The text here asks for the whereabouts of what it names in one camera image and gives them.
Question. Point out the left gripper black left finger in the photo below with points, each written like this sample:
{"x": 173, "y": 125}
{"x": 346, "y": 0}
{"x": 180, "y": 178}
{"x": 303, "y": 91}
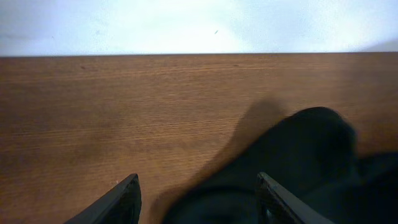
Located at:
{"x": 122, "y": 204}

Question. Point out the black t-shirt with logo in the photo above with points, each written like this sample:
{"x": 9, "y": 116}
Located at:
{"x": 311, "y": 154}

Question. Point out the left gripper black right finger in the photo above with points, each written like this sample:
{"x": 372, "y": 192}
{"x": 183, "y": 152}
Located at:
{"x": 276, "y": 204}

